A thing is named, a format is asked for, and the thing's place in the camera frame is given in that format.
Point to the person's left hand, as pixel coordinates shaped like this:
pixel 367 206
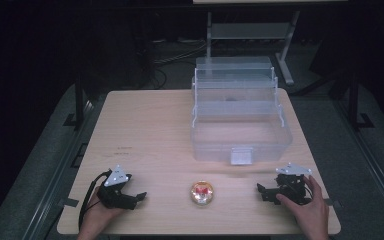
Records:
pixel 97 213

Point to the black metal post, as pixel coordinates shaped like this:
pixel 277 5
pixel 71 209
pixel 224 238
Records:
pixel 79 103
pixel 354 100

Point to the clear plastic tiered storage box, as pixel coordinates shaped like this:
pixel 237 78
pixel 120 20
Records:
pixel 240 133

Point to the white metal stand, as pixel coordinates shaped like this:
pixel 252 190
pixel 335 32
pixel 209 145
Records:
pixel 251 31

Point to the round gold-rimmed red toy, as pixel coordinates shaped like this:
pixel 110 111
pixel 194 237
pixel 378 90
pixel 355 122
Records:
pixel 202 192

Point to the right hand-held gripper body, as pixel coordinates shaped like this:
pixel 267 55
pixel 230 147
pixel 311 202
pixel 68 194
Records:
pixel 291 186

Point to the aluminium floor rail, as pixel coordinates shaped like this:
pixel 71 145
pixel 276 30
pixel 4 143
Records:
pixel 63 166
pixel 370 160

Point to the person's right hand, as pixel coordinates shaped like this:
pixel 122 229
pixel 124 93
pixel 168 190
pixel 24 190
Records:
pixel 308 210

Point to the grey tape strip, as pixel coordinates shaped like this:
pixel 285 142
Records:
pixel 68 202
pixel 332 202

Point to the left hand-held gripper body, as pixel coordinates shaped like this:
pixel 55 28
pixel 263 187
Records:
pixel 116 176

